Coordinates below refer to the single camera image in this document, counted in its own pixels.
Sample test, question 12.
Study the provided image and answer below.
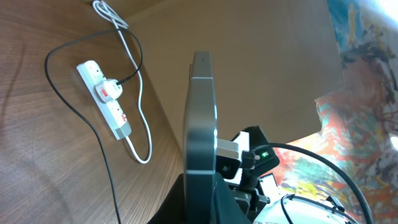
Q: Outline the white power strip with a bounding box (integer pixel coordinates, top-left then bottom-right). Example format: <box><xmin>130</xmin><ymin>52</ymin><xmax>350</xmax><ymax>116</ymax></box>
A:
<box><xmin>76</xmin><ymin>60</ymin><xmax>131</xmax><ymax>140</ymax></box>

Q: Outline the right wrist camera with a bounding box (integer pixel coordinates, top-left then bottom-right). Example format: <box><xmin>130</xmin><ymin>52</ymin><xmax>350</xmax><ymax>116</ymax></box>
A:
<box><xmin>216</xmin><ymin>131</ymin><xmax>249</xmax><ymax>185</ymax></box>

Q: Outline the colourful painted floor mat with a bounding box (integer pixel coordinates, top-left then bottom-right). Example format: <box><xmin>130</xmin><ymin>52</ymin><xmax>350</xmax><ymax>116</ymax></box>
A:
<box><xmin>293</xmin><ymin>0</ymin><xmax>397</xmax><ymax>223</ymax></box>

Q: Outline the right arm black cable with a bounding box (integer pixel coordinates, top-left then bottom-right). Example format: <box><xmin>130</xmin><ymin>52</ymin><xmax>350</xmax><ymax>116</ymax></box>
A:
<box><xmin>242</xmin><ymin>142</ymin><xmax>374</xmax><ymax>224</ymax></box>

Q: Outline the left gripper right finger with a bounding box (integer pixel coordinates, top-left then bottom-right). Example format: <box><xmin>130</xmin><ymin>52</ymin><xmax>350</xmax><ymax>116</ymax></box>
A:
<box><xmin>213</xmin><ymin>172</ymin><xmax>252</xmax><ymax>224</ymax></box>

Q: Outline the white power strip cord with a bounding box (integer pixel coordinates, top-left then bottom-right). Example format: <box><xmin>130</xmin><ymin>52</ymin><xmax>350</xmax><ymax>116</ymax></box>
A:
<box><xmin>92</xmin><ymin>0</ymin><xmax>153</xmax><ymax>165</ymax></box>

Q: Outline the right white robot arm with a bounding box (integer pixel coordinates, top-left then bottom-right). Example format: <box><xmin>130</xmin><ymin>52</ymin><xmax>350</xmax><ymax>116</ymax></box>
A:
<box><xmin>226</xmin><ymin>168</ymin><xmax>356</xmax><ymax>224</ymax></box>

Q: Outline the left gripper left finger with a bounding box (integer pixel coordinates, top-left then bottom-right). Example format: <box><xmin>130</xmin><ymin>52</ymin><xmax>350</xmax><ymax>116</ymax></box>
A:
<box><xmin>147</xmin><ymin>174</ymin><xmax>185</xmax><ymax>224</ymax></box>

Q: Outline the white charger plug adapter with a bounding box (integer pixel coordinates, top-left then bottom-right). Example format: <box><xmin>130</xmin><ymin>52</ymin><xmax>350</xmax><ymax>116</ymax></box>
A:
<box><xmin>95</xmin><ymin>79</ymin><xmax>123</xmax><ymax>103</ymax></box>

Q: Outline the black charger cable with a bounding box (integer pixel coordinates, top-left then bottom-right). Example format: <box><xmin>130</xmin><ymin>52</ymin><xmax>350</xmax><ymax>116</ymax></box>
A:
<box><xmin>44</xmin><ymin>28</ymin><xmax>144</xmax><ymax>224</ymax></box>

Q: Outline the blue Galaxy smartphone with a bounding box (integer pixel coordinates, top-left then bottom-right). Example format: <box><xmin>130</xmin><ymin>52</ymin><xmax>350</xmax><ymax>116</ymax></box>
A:
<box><xmin>183</xmin><ymin>51</ymin><xmax>218</xmax><ymax>223</ymax></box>

